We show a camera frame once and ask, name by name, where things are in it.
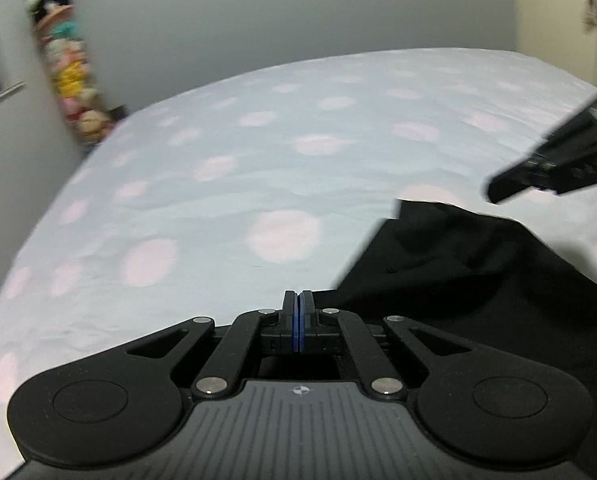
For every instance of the stack of plush toys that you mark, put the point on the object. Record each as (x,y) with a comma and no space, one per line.
(71,70)

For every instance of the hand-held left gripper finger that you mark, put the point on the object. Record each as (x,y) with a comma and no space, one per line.
(303,325)
(292,325)

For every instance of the cream door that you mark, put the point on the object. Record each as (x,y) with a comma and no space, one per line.
(553,10)

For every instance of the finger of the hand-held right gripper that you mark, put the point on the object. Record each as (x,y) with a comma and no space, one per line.
(521,180)

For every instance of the black garment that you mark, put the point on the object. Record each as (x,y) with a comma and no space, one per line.
(468,280)

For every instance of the pink dotted bed sheet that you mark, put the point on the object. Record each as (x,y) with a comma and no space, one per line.
(228,170)

